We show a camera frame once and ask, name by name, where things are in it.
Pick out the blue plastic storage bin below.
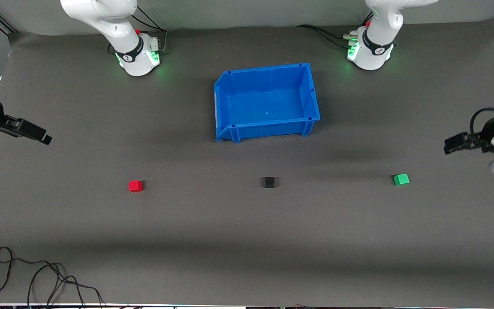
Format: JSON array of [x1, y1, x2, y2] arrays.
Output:
[[214, 63, 321, 144]]

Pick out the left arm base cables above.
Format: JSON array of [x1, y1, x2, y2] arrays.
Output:
[[296, 12, 374, 48]]

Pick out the dark grey table mat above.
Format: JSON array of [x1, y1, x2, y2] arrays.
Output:
[[0, 19, 494, 306]]

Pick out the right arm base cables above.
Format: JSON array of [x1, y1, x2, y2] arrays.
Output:
[[125, 6, 168, 54]]

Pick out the black frame rail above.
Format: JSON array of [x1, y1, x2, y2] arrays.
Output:
[[0, 13, 18, 35]]

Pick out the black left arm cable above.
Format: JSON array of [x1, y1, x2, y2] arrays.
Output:
[[469, 107, 494, 134]]

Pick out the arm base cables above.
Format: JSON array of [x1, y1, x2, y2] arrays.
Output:
[[296, 12, 374, 48], [125, 6, 168, 54]]

